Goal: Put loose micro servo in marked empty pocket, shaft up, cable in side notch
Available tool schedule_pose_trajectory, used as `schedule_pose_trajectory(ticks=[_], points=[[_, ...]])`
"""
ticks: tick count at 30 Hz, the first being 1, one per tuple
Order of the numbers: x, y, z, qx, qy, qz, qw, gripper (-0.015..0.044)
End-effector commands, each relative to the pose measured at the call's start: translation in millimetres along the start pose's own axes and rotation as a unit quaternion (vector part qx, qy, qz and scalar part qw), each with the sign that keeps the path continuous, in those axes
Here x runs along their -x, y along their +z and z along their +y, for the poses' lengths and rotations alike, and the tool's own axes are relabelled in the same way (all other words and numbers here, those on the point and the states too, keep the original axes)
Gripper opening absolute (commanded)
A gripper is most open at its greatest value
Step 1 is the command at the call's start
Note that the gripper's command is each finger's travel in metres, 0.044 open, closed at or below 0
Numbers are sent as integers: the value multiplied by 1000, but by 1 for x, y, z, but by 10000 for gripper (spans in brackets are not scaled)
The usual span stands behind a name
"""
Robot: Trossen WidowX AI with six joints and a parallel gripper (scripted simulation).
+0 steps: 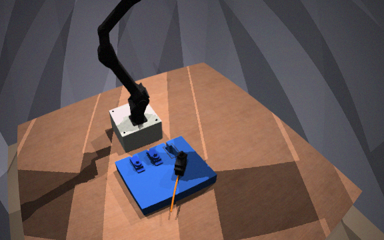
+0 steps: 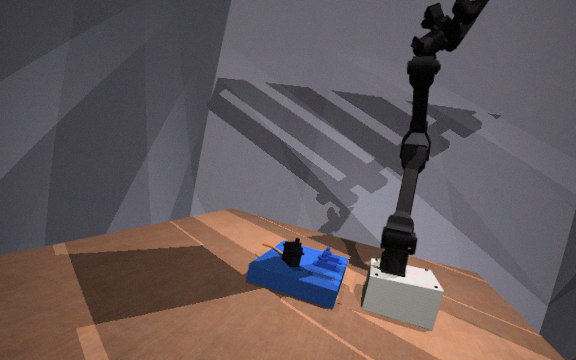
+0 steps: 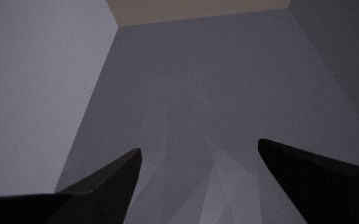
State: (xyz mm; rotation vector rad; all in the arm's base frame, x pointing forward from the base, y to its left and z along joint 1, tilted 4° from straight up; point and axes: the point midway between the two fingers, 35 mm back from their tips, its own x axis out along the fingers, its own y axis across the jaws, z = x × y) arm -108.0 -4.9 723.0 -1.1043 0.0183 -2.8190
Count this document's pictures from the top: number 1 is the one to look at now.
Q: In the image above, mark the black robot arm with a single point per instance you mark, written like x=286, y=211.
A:
x=139, y=99

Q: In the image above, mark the blue flat panel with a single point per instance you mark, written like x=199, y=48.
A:
x=150, y=175

